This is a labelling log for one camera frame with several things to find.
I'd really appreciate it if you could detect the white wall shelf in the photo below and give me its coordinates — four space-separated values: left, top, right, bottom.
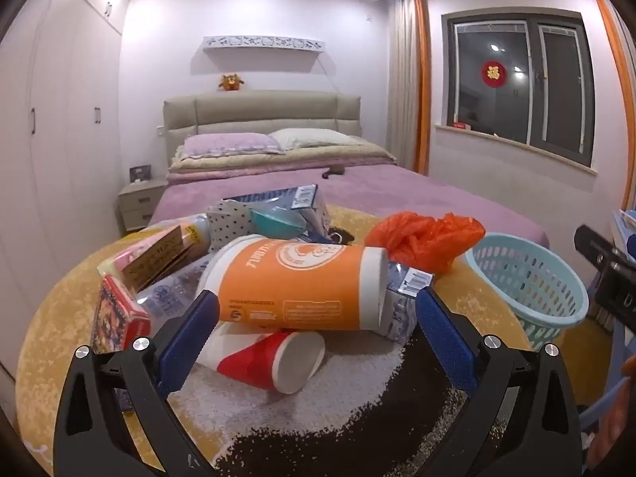
203 36 326 53

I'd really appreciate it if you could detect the round yellow shaggy rug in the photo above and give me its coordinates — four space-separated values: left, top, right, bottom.
15 204 587 477

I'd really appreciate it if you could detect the orange plastic bag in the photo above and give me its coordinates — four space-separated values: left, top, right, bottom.
365 212 486 274

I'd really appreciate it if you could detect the yellow and pink box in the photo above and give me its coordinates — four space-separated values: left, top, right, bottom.
97 223 200 291

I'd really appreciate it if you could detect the white pillow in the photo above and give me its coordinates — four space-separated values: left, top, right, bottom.
271 128 366 149

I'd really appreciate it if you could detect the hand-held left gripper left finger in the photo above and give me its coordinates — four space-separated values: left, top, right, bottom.
54 289 220 477

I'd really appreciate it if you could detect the purple pillow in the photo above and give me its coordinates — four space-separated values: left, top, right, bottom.
176 132 286 156

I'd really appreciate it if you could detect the dark framed window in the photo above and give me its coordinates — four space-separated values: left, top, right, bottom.
441 8 596 169

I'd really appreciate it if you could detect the round red window decoration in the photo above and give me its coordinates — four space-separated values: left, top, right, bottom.
479 60 504 87

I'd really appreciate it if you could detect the white wardrobe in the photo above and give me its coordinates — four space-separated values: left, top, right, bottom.
0 0 132 383

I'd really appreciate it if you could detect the blue and white carton box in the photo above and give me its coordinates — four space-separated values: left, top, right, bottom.
223 184 329 237

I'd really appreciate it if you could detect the beige padded headboard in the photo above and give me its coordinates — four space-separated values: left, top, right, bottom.
163 90 363 160

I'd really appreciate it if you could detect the red and white paper cup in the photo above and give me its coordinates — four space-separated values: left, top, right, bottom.
196 320 326 394

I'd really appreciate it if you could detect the teal plastic bowl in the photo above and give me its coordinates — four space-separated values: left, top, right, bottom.
250 209 305 238

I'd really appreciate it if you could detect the orange and white paper cup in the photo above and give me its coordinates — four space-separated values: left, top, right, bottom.
196 235 388 331

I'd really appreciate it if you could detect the orange edged curtain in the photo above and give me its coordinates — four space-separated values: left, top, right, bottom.
589 0 636 209

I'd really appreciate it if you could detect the beige and orange curtain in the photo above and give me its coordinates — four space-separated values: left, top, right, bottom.
385 0 430 176

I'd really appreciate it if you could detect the blue and white milk carton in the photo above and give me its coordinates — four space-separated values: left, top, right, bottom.
375 260 434 345

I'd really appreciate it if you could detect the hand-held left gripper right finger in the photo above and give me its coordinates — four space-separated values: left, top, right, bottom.
416 285 582 477

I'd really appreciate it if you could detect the bed with purple cover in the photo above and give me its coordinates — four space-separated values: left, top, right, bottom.
149 90 550 249

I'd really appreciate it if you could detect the blue plastic stool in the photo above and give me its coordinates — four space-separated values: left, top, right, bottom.
571 372 628 430

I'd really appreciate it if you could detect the red snack box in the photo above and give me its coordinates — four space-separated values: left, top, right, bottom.
91 275 152 353

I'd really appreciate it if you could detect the folded beige blanket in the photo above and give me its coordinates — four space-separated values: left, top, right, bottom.
166 142 397 184

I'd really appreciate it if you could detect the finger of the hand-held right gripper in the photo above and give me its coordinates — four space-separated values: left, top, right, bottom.
575 225 636 309

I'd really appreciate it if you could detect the beige nightstand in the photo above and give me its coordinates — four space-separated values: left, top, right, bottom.
118 179 167 232

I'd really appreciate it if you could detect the clear plastic bottle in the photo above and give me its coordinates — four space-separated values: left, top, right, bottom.
134 213 214 334

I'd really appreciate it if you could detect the white polka dot box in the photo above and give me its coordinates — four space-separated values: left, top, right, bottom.
206 200 256 254

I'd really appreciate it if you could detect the light blue plastic basket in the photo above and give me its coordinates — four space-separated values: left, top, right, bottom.
464 233 589 351

